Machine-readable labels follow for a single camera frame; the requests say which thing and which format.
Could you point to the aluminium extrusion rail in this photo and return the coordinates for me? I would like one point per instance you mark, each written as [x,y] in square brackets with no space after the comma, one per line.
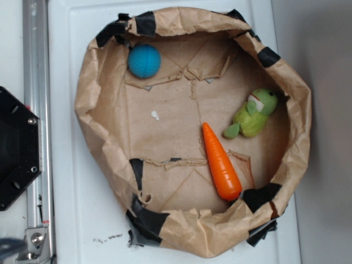
[40,201]

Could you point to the orange plastic carrot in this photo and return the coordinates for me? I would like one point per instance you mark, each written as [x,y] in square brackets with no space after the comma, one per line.
[223,173]

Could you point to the blue ball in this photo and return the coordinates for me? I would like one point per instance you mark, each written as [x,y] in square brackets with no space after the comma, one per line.
[144,61]

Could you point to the white paper scrap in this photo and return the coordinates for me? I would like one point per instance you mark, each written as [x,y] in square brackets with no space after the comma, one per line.
[155,115]

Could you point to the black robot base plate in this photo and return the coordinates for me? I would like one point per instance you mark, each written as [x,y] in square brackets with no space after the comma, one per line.
[20,148]

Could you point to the brown paper bag bin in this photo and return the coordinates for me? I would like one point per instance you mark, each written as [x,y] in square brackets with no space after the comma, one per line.
[158,170]

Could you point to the metal corner bracket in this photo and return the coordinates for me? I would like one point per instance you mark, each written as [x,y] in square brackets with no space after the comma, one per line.
[37,246]

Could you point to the white tray board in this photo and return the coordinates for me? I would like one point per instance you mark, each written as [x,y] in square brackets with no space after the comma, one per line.
[90,224]

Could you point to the green plush toy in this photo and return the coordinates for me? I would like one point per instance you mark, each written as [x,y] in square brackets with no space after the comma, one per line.
[252,117]

